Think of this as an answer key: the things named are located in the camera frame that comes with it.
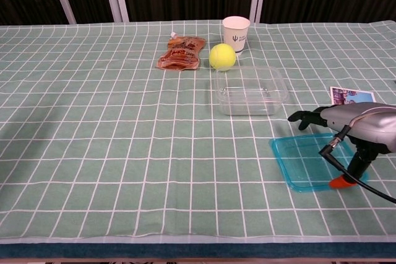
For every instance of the clear plastic container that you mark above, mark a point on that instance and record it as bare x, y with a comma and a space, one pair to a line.
247, 103

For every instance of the green checked tablecloth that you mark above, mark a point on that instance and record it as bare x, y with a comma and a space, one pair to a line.
123, 152

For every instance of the white paper cup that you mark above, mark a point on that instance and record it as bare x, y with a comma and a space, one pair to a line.
235, 33

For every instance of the postcard with building photo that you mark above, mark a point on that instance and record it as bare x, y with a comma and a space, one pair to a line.
340, 95

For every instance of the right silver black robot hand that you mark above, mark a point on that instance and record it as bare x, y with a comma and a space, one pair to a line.
365, 128

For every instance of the yellow tennis ball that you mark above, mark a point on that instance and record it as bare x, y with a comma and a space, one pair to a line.
222, 57

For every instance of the brown sauce pouch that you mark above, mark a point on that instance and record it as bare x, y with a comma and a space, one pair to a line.
181, 53

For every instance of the blue container lid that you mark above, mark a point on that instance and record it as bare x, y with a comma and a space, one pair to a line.
297, 159

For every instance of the dark teal table edge strip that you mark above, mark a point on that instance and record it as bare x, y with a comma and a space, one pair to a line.
185, 250

